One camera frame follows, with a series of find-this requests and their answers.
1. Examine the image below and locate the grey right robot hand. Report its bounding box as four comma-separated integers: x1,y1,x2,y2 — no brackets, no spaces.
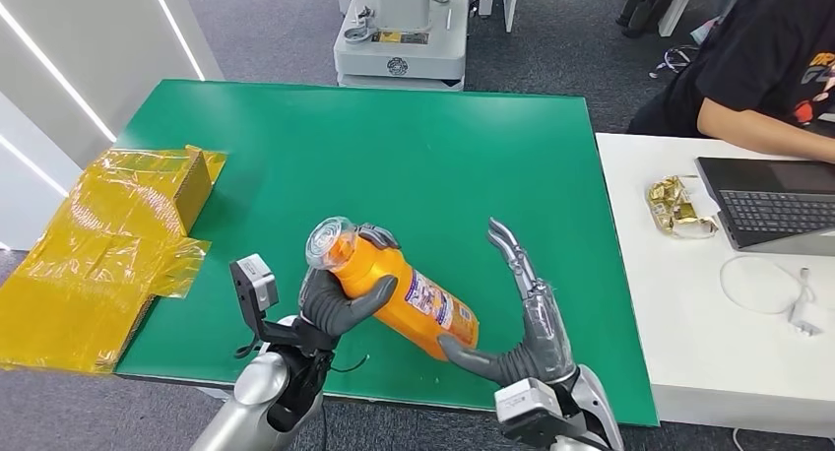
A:
437,217,579,389

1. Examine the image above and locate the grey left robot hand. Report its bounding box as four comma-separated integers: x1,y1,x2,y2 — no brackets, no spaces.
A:
297,223,401,347

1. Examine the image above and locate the orange plastic bottle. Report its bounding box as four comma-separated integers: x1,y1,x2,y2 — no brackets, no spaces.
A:
304,216,481,362

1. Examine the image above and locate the white desk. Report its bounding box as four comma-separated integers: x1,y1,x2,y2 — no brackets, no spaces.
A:
595,132,835,439

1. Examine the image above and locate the green table mat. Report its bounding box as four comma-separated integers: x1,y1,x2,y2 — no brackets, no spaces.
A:
113,78,660,428

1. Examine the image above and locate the gold foil wrapper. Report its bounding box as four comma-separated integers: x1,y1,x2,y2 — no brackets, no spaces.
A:
645,174,720,240

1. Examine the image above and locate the yellow taped cardboard box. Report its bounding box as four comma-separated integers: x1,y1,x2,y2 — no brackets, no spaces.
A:
0,145,228,375

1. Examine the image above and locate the dark grey laptop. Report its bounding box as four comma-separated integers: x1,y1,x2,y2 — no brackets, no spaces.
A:
694,157,835,258

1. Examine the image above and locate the white lift-column robot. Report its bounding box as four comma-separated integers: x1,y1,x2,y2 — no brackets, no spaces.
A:
333,0,471,92

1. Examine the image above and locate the white furniture panel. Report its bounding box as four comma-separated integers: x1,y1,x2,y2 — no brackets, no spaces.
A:
479,0,523,35

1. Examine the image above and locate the person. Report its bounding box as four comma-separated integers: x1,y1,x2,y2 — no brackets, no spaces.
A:
627,0,835,164

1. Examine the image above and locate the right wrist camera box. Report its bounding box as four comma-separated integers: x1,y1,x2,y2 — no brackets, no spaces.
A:
493,377,589,451

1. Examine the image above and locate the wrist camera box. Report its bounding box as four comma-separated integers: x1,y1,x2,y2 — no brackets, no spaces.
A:
229,253,281,329
493,377,589,451

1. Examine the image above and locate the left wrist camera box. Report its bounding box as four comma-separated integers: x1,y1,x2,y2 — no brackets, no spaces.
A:
229,253,281,329

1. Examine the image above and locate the white charger cable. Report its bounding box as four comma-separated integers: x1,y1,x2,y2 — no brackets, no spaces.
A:
719,255,824,337

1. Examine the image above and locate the cable coil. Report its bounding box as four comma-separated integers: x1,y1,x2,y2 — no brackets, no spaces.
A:
649,44,693,81

